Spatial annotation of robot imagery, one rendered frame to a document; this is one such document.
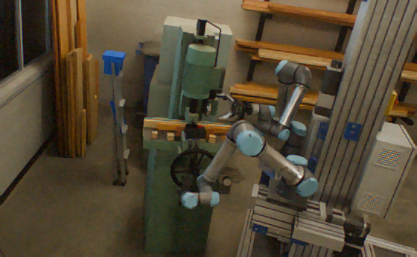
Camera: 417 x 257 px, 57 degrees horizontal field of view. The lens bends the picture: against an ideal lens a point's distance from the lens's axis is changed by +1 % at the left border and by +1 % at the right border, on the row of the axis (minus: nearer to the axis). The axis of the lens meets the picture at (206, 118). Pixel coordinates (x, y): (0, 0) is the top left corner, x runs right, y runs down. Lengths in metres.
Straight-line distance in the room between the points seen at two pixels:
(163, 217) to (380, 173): 1.40
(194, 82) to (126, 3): 2.56
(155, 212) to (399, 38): 1.80
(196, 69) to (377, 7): 1.02
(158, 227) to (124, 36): 2.73
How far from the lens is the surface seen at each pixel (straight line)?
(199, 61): 2.29
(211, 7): 4.69
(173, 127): 2.52
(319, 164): 2.34
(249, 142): 1.81
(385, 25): 2.13
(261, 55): 4.28
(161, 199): 2.62
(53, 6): 3.47
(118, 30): 4.83
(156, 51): 4.21
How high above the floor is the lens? 2.00
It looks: 23 degrees down
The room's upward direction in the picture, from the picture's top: 10 degrees clockwise
